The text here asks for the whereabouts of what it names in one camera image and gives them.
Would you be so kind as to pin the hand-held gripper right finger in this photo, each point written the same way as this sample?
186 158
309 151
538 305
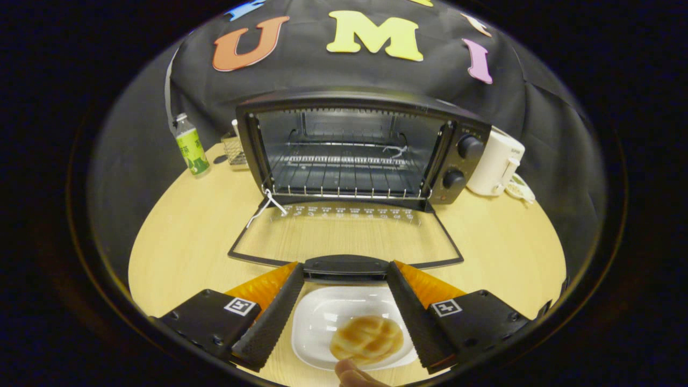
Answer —
414 320

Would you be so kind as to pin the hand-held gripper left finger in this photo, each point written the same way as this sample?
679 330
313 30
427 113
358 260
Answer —
277 320

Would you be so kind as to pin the white square plate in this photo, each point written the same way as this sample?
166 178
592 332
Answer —
322 317

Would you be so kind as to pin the golden bread bun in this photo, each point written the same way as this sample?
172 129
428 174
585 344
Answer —
368 338

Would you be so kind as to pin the black toaster oven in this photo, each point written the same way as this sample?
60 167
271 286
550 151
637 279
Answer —
462 161

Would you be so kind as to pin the white pop-up toaster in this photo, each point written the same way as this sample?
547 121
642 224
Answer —
492 164

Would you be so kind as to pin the small white divided dish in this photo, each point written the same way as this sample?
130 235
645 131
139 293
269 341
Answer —
521 189

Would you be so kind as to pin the green label plastic bottle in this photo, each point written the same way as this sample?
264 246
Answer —
191 148

